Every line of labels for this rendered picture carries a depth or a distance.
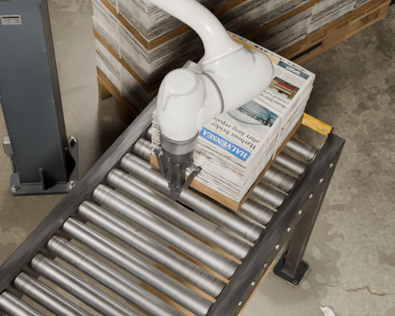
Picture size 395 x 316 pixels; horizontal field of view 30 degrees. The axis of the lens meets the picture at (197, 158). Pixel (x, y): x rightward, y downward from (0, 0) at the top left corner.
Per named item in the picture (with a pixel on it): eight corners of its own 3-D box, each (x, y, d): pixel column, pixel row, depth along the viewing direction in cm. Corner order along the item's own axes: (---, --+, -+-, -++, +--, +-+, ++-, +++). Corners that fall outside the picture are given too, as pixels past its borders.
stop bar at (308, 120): (209, 67, 229) (209, 63, 228) (333, 130, 217) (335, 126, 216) (203, 73, 227) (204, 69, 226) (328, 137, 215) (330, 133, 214)
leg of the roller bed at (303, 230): (287, 259, 282) (321, 155, 227) (300, 267, 280) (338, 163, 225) (279, 271, 279) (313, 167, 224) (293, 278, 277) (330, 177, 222)
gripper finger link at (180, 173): (184, 151, 176) (189, 153, 175) (182, 178, 184) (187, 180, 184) (174, 162, 174) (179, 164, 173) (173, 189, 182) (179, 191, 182)
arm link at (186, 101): (172, 151, 161) (221, 126, 166) (175, 106, 148) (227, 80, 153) (147, 118, 166) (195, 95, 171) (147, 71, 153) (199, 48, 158)
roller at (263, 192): (143, 126, 213) (142, 138, 217) (285, 204, 200) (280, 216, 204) (153, 118, 217) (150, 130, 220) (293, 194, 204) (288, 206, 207)
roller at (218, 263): (100, 187, 207) (98, 177, 203) (242, 272, 194) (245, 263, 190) (88, 200, 204) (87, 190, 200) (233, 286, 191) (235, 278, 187)
